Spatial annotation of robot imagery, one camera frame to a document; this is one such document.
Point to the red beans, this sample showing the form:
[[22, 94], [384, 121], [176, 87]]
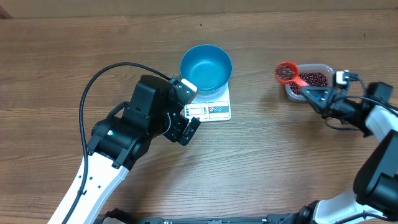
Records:
[[313, 79]]

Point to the white digital kitchen scale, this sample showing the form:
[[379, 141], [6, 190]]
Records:
[[210, 108]]

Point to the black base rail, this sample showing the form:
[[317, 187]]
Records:
[[118, 216]]

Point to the clear plastic container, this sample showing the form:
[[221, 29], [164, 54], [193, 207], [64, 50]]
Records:
[[308, 68]]

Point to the teal plastic bowl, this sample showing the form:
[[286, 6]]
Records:
[[208, 67]]

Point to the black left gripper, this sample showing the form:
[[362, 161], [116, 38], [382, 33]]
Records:
[[181, 124]]

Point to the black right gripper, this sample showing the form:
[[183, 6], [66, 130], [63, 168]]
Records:
[[329, 101]]

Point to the red scoop with blue handle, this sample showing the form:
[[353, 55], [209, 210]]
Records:
[[287, 73]]

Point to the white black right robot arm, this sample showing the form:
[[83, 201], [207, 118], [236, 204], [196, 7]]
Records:
[[314, 161]]

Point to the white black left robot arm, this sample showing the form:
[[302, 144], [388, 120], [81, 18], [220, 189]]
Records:
[[124, 136]]

